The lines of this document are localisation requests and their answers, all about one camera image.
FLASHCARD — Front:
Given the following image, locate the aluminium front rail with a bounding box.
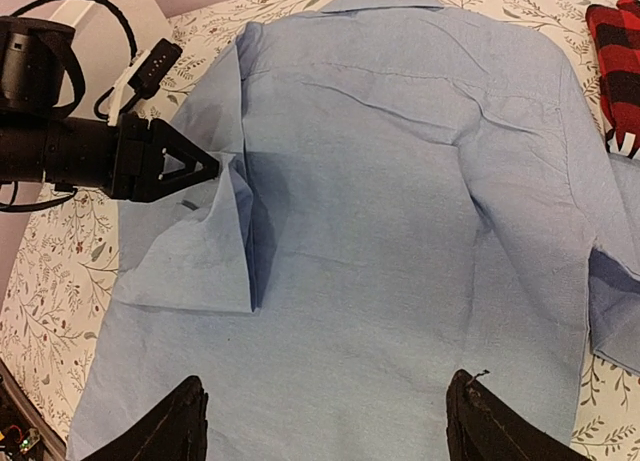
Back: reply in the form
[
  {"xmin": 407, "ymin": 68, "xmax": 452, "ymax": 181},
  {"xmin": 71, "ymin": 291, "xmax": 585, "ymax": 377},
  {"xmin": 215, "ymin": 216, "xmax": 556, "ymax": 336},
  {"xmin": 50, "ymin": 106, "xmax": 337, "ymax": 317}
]
[{"xmin": 1, "ymin": 363, "xmax": 66, "ymax": 461}]

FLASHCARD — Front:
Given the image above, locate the floral patterned table cloth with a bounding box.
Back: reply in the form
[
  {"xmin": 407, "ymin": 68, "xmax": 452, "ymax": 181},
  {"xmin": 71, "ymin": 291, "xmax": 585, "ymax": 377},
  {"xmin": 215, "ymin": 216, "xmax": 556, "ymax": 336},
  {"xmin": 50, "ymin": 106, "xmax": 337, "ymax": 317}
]
[{"xmin": 1, "ymin": 0, "xmax": 639, "ymax": 460}]

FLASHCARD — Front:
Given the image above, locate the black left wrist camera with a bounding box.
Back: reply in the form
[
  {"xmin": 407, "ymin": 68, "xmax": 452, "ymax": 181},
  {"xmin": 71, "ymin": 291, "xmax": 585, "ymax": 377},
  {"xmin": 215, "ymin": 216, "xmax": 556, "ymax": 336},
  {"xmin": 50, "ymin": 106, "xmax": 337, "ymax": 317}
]
[{"xmin": 1, "ymin": 16, "xmax": 86, "ymax": 120}]

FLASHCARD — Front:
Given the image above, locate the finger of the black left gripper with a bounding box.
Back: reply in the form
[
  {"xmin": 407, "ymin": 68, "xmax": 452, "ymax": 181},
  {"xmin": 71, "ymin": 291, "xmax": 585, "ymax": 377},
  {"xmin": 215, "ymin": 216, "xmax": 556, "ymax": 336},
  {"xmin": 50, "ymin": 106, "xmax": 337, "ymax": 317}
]
[{"xmin": 149, "ymin": 119, "xmax": 220, "ymax": 201}]

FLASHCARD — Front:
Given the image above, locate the white plastic bin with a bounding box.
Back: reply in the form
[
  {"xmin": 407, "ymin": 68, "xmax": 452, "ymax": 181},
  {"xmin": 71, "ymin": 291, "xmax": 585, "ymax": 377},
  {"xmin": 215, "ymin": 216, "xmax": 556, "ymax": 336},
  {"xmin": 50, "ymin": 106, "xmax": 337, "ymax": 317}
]
[{"xmin": 50, "ymin": 0, "xmax": 171, "ymax": 119}]

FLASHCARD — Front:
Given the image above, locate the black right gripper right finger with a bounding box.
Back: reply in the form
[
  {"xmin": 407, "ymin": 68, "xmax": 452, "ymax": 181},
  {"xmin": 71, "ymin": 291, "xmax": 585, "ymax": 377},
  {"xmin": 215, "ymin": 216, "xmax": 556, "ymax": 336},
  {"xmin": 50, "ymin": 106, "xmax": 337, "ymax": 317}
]
[{"xmin": 446, "ymin": 370, "xmax": 575, "ymax": 461}]

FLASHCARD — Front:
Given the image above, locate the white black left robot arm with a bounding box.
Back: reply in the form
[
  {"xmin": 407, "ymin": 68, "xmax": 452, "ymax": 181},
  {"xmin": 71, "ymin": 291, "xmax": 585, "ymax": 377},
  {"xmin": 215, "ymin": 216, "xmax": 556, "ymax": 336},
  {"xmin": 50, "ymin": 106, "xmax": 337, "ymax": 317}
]
[{"xmin": 1, "ymin": 113, "xmax": 220, "ymax": 213}]

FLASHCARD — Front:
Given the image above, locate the light blue long sleeve shirt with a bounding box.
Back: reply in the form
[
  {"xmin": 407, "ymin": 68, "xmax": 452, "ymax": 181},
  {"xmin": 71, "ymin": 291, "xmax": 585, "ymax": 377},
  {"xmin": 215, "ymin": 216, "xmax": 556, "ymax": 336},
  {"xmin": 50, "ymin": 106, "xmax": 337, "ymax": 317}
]
[{"xmin": 68, "ymin": 0, "xmax": 639, "ymax": 460}]

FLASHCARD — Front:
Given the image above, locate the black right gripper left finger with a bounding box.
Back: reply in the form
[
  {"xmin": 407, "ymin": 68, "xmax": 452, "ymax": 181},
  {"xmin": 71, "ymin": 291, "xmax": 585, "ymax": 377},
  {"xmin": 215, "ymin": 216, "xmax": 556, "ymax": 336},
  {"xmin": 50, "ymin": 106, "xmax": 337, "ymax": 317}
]
[{"xmin": 87, "ymin": 375, "xmax": 209, "ymax": 461}]

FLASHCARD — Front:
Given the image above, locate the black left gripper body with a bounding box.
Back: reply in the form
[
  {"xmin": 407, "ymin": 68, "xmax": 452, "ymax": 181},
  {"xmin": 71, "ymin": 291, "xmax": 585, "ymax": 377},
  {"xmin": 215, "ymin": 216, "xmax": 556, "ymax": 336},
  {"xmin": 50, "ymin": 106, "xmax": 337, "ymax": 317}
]
[{"xmin": 110, "ymin": 113, "xmax": 154, "ymax": 202}]

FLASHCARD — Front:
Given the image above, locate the red black plaid folded shirt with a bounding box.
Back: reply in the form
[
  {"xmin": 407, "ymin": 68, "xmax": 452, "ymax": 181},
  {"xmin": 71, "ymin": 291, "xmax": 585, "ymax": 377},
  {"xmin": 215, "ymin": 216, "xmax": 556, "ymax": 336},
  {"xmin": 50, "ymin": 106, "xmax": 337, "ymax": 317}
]
[{"xmin": 586, "ymin": 0, "xmax": 639, "ymax": 160}]

